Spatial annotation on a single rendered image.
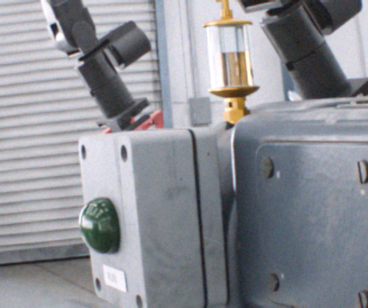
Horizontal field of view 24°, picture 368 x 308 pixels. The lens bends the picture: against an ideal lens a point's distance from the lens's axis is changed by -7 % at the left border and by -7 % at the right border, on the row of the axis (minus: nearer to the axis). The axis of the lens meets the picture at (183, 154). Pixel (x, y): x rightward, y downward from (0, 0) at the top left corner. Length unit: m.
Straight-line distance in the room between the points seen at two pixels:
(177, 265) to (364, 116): 0.13
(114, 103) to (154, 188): 1.04
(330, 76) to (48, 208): 7.39
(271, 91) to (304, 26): 8.39
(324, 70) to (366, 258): 0.59
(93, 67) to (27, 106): 6.75
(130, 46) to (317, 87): 0.60
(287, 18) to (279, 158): 0.52
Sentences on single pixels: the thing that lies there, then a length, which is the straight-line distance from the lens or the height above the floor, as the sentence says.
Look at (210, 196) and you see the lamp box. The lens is 0.43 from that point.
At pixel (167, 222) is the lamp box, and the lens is 0.42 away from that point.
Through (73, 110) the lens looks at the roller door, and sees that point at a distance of 8.33.
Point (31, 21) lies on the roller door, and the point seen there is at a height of 2.30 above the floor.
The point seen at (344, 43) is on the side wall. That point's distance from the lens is 8.98.
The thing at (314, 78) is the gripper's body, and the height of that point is 1.36.
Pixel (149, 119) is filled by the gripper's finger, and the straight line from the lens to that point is 1.43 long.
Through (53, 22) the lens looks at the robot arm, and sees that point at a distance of 1.46.
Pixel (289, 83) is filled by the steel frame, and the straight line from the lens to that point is 9.37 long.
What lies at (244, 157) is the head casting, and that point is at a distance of 0.43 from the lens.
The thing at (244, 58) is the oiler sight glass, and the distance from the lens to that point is 0.49.
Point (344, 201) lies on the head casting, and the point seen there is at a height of 1.30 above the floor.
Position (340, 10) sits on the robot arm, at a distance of 0.95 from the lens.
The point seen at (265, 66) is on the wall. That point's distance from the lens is 9.29.
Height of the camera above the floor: 1.34
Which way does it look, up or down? 3 degrees down
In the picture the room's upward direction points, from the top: 5 degrees counter-clockwise
